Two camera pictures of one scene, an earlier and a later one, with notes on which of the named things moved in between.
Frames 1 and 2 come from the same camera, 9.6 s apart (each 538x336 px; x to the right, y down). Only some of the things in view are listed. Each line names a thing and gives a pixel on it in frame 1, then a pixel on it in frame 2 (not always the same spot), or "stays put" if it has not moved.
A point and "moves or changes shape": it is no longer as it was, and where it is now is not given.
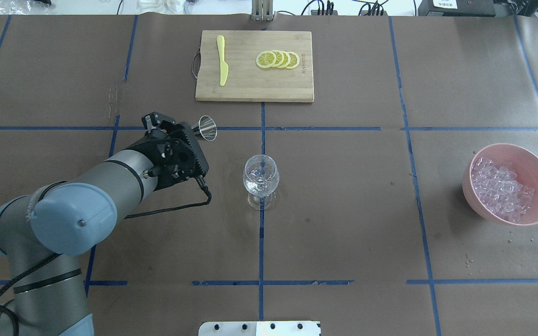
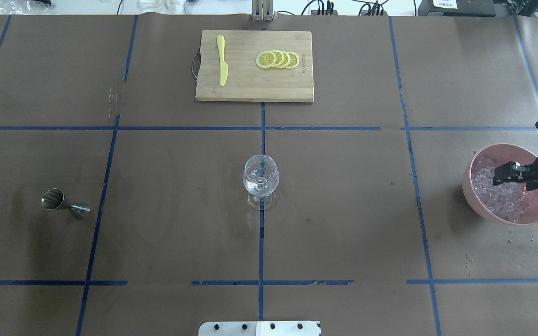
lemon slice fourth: (294, 60) stays put
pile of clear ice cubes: (498, 188) stays put
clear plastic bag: (23, 7) stays put
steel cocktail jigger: (206, 128) moves or changes shape
